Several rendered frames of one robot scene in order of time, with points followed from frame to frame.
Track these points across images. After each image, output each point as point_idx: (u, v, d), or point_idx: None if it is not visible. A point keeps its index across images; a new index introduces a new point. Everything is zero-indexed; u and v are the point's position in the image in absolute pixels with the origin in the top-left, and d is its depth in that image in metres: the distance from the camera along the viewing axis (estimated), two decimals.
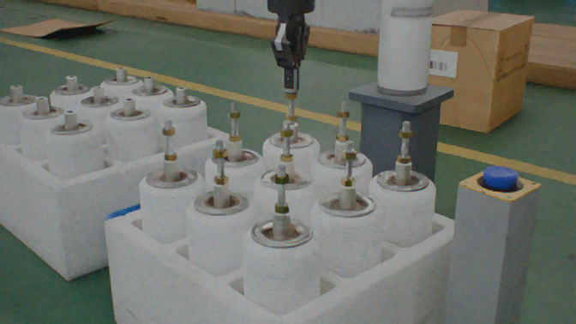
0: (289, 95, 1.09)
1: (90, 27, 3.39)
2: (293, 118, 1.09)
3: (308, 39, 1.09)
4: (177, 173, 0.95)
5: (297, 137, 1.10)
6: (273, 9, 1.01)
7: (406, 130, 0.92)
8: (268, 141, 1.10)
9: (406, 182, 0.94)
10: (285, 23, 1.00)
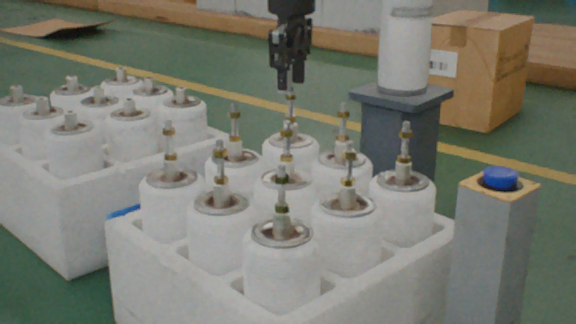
0: (294, 99, 1.08)
1: (90, 27, 3.39)
2: (287, 117, 1.10)
3: (311, 30, 1.10)
4: (177, 173, 0.95)
5: (297, 137, 1.10)
6: (273, 11, 1.01)
7: (406, 130, 0.92)
8: (268, 141, 1.10)
9: (406, 182, 0.94)
10: (285, 23, 1.01)
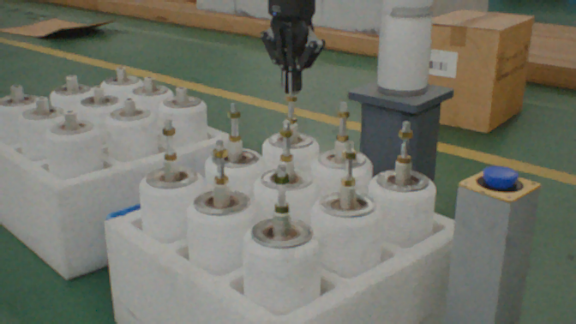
0: (296, 99, 1.09)
1: (90, 27, 3.39)
2: None
3: (309, 53, 1.01)
4: (177, 173, 0.95)
5: None
6: None
7: (406, 130, 0.92)
8: (302, 147, 1.08)
9: (406, 182, 0.94)
10: (274, 21, 1.06)
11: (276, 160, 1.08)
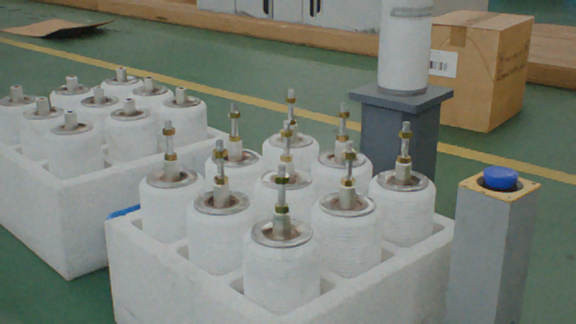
0: (288, 99, 1.09)
1: (90, 27, 3.39)
2: (293, 123, 1.09)
3: None
4: (177, 173, 0.95)
5: (293, 138, 1.10)
6: None
7: (406, 130, 0.92)
8: (270, 137, 1.12)
9: (406, 182, 0.94)
10: None
11: None
